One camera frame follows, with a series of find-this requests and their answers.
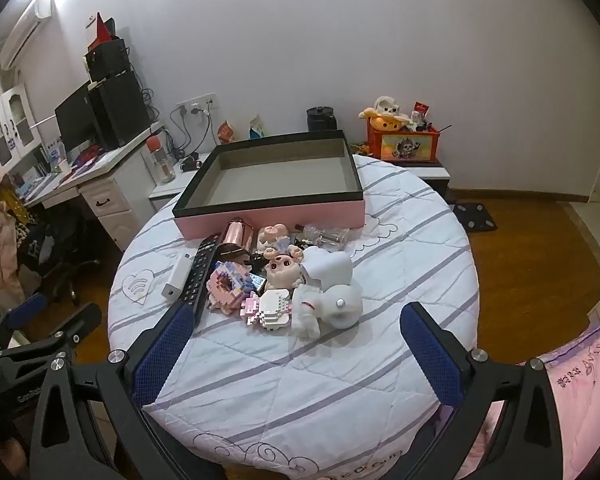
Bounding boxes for black tv remote control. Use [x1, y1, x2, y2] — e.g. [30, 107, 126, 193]
[178, 233, 220, 327]

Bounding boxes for pink donut brick model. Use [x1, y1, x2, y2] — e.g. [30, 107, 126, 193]
[206, 261, 265, 315]

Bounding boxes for rose gold metal cup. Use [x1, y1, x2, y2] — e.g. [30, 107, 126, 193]
[218, 218, 254, 260]

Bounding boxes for white pink brick model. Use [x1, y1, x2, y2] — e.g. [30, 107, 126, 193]
[239, 289, 291, 332]

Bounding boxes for pink pig doll figurine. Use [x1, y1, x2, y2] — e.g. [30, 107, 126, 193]
[263, 245, 303, 290]

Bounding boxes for pink winged doll figurine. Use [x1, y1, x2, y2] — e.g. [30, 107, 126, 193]
[256, 223, 290, 254]

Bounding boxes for pink bed sheet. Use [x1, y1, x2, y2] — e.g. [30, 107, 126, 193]
[479, 317, 600, 480]

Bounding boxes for white desk with drawers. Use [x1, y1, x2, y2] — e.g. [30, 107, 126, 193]
[26, 120, 164, 252]

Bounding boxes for red-cap glass bottle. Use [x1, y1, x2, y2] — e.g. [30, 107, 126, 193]
[146, 136, 175, 184]

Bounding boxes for white glass-door cabinet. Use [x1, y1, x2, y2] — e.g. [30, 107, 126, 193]
[0, 84, 42, 171]

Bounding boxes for black computer monitor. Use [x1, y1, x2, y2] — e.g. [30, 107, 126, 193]
[55, 82, 97, 152]

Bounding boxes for black computer tower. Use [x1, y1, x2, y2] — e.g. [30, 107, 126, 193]
[87, 70, 151, 151]

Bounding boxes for orange snack bag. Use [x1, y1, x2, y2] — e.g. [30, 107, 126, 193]
[216, 122, 235, 144]

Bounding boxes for black floor scale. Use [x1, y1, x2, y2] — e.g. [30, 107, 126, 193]
[452, 203, 498, 233]

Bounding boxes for blue white snack bag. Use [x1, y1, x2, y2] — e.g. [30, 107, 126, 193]
[249, 115, 266, 139]

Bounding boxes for black box on tower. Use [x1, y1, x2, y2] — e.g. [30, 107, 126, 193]
[85, 38, 131, 82]

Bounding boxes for pink black-rimmed storage box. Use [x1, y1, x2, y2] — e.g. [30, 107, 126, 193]
[172, 130, 365, 240]

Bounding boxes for black electric kettle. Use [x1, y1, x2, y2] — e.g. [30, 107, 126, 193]
[306, 106, 338, 132]

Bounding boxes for white air conditioner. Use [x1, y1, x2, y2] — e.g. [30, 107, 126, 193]
[0, 0, 53, 70]

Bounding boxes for orange cartoon toy crate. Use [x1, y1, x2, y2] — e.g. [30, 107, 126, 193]
[366, 118, 440, 162]

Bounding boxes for white plush toy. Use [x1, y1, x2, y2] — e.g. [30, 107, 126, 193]
[358, 96, 415, 132]

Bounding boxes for wall power socket strip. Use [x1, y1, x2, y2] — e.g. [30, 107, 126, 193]
[176, 92, 219, 115]

